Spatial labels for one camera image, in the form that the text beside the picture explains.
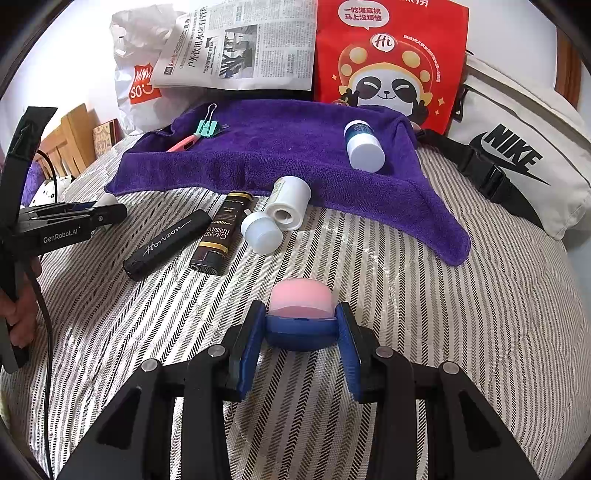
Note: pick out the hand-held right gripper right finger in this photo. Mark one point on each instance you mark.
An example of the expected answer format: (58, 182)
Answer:
(348, 355)

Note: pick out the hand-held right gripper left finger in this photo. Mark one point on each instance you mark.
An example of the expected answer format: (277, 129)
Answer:
(251, 350)

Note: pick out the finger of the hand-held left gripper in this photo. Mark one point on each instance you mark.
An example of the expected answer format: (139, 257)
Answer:
(60, 210)
(108, 217)

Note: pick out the black lighter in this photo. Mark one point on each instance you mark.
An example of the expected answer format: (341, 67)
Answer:
(161, 249)

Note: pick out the pink blue cap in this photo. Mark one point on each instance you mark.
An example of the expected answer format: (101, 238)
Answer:
(300, 300)

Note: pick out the pink white tube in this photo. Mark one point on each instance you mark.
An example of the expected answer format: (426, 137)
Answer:
(182, 144)

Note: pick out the brown gold lighter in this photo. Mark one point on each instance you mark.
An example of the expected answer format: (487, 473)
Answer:
(217, 240)

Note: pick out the small white cap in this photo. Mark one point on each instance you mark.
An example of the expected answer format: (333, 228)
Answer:
(261, 233)

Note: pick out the green binder clip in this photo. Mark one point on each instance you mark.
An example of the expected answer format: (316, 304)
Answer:
(205, 129)

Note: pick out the white tape roll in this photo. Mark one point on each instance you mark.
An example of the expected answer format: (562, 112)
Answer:
(288, 203)

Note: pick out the blue white bottle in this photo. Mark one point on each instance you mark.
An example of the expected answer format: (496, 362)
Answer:
(364, 152)

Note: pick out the person's left hand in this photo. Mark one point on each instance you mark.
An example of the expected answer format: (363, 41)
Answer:
(21, 323)

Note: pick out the panda print pillow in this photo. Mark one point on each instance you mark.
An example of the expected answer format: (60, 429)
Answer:
(62, 184)

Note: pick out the purple cushion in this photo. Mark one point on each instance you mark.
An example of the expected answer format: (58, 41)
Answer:
(34, 182)

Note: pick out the wooden headboard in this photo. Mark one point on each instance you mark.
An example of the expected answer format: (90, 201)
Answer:
(74, 134)

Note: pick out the patterned book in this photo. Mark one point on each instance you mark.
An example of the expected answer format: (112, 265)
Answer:
(105, 138)

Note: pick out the striped bed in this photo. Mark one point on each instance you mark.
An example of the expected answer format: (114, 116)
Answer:
(138, 332)

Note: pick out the white plastic shopping bag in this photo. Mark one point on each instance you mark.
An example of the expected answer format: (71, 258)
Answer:
(134, 55)

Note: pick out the purple towel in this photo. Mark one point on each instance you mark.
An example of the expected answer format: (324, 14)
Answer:
(286, 147)

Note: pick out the folded newspaper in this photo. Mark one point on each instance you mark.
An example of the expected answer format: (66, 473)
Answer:
(258, 46)

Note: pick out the red paper bag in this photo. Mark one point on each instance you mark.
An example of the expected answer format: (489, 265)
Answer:
(332, 46)

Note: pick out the white waist bag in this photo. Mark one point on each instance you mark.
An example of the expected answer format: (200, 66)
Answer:
(508, 106)

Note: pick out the brown wooden door frame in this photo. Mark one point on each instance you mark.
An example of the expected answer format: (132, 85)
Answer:
(568, 69)

